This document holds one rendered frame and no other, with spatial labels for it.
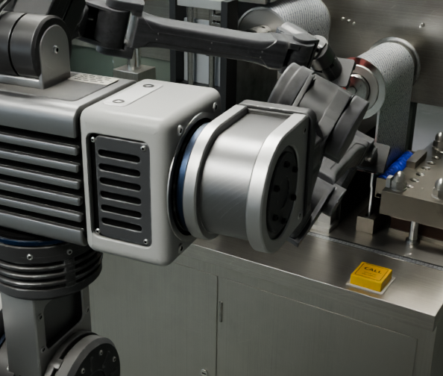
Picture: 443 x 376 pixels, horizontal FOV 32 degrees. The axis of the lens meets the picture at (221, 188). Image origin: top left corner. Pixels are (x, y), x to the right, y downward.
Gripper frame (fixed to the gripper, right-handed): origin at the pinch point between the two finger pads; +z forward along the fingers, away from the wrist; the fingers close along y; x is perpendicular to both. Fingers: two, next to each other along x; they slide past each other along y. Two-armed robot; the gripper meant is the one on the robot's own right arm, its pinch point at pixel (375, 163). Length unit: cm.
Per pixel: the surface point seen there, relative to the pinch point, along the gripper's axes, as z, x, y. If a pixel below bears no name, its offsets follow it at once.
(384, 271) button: -13.0, -24.7, 12.3
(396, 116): 5.3, 13.3, 0.2
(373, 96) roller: -11.0, 13.3, -1.3
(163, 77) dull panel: 26, 17, -83
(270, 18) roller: -17.1, 26.5, -29.3
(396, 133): 9.3, 9.7, 0.2
